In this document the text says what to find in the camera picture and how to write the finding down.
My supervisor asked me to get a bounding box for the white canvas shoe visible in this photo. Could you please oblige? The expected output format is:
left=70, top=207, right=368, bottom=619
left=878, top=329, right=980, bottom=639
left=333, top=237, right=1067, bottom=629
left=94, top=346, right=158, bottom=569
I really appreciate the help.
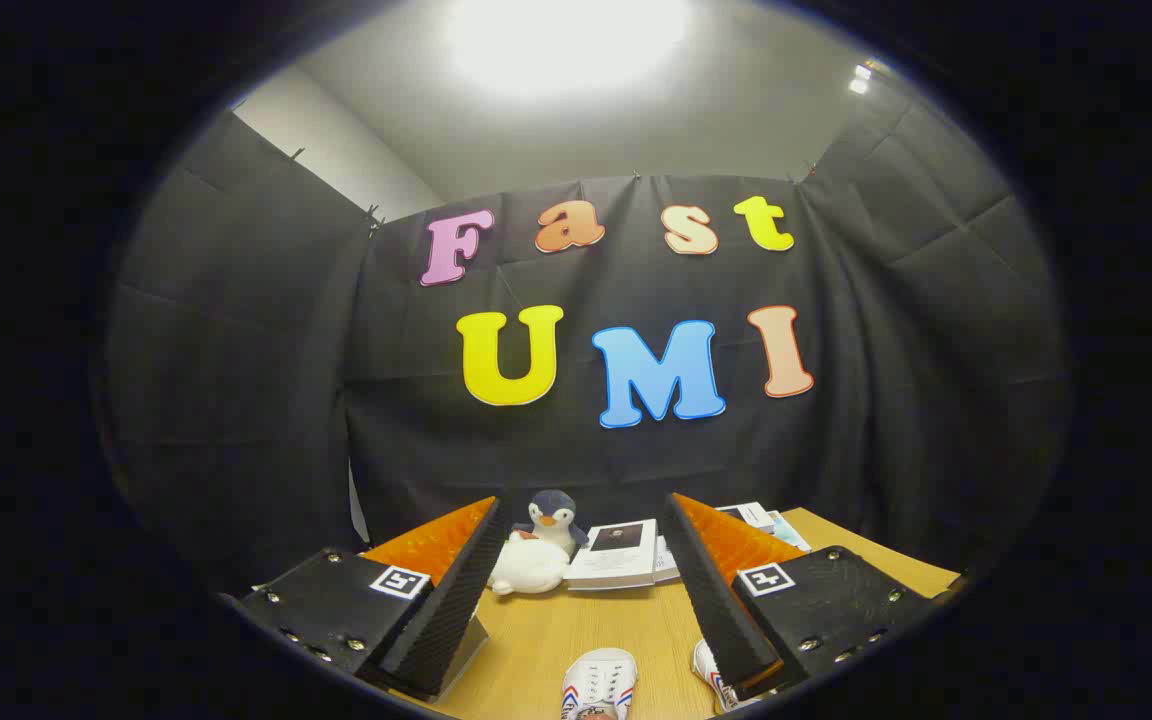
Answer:
left=561, top=647, right=639, bottom=720
left=691, top=638, right=767, bottom=713

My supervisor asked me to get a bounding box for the grey penguin plush toy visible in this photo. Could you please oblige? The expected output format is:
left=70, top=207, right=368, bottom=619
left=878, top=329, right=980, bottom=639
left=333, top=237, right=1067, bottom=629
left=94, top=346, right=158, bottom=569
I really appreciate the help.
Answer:
left=513, top=490, right=589, bottom=556

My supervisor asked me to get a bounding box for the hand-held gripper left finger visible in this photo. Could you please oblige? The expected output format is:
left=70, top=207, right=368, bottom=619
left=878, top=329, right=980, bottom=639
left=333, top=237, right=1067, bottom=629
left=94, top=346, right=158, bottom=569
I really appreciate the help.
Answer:
left=234, top=493, right=512, bottom=703

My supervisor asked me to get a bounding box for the white book with portrait cover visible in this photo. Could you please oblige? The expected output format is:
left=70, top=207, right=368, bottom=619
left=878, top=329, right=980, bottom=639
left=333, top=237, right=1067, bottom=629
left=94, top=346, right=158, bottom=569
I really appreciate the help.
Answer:
left=564, top=518, right=659, bottom=591

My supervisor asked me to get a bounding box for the pale teal cover book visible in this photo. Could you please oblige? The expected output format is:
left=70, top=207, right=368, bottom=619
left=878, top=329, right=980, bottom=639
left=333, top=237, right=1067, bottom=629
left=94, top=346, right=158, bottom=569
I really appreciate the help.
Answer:
left=766, top=510, right=812, bottom=551

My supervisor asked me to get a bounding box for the white book with blue picture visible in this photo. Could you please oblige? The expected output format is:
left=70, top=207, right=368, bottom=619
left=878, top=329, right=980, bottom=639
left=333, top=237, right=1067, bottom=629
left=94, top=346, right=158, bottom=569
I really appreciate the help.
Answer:
left=716, top=502, right=775, bottom=533

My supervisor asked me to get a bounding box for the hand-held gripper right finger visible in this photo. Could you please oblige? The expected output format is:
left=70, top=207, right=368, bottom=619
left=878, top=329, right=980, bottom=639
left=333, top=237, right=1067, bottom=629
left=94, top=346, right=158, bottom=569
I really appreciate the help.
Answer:
left=661, top=492, right=939, bottom=701

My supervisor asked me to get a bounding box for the white round plush toy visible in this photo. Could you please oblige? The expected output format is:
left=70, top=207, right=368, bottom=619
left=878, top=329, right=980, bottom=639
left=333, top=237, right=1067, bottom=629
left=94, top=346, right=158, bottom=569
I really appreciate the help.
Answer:
left=486, top=530, right=572, bottom=597

